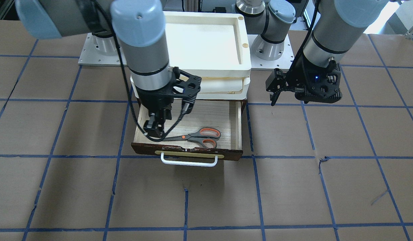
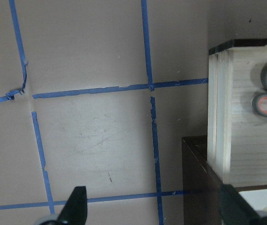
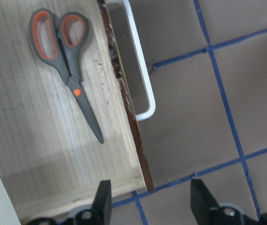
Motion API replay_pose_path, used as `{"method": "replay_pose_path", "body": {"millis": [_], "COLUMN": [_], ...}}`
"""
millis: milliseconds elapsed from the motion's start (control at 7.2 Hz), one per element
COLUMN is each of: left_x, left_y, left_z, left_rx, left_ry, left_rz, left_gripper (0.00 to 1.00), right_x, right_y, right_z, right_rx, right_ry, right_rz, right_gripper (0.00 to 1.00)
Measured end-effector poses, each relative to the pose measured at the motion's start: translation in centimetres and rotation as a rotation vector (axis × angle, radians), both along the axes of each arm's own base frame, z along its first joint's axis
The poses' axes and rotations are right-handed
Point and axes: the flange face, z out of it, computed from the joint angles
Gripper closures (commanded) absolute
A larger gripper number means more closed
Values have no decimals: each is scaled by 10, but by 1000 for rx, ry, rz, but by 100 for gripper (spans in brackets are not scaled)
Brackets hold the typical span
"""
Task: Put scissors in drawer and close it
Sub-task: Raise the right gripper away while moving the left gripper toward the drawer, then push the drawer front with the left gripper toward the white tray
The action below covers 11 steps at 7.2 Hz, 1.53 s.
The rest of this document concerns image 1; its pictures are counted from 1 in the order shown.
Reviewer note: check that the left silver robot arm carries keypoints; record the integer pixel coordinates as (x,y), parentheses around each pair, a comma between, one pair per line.
(336,26)

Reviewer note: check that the upper white plastic tray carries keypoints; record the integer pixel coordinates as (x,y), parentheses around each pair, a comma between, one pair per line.
(208,44)

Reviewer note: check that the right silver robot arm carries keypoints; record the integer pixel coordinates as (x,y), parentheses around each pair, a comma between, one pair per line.
(138,30)

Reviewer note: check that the orange grey scissors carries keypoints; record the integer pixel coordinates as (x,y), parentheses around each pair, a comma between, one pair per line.
(205,137)

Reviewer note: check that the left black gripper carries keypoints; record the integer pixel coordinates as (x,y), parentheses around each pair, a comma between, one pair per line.
(295,81)

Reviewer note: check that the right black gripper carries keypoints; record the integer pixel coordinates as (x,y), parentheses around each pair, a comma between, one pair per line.
(155,100)

